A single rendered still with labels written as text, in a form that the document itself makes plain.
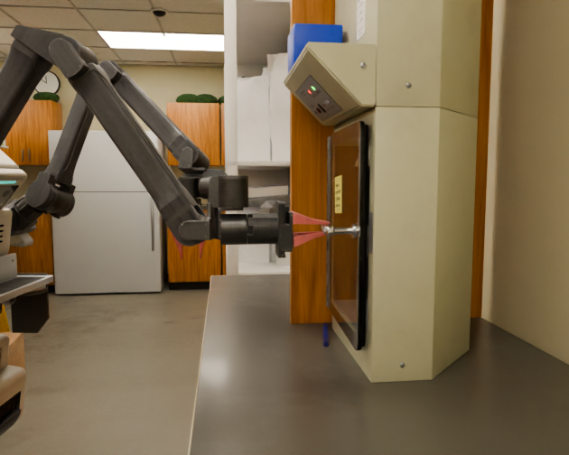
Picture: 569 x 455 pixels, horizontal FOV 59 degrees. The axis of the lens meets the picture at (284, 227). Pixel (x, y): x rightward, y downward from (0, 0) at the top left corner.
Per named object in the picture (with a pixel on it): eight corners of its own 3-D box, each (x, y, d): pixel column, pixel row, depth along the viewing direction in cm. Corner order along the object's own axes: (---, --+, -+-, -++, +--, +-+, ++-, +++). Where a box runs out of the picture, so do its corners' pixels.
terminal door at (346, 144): (331, 308, 118) (332, 134, 114) (361, 353, 87) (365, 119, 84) (328, 308, 118) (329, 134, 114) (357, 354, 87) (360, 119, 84)
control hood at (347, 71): (333, 125, 115) (333, 81, 114) (376, 106, 83) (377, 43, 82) (283, 125, 113) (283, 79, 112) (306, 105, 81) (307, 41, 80)
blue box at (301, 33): (331, 79, 112) (332, 38, 111) (342, 69, 102) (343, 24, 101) (287, 78, 111) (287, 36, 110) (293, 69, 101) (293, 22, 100)
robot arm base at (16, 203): (14, 207, 146) (-11, 209, 134) (35, 190, 145) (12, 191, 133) (33, 231, 146) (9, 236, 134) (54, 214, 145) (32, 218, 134)
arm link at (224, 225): (215, 243, 96) (214, 246, 90) (215, 207, 95) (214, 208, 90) (252, 242, 96) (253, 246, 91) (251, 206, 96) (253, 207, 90)
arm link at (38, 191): (100, 74, 151) (78, 55, 142) (137, 78, 147) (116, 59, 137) (48, 214, 143) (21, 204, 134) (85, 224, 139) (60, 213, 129)
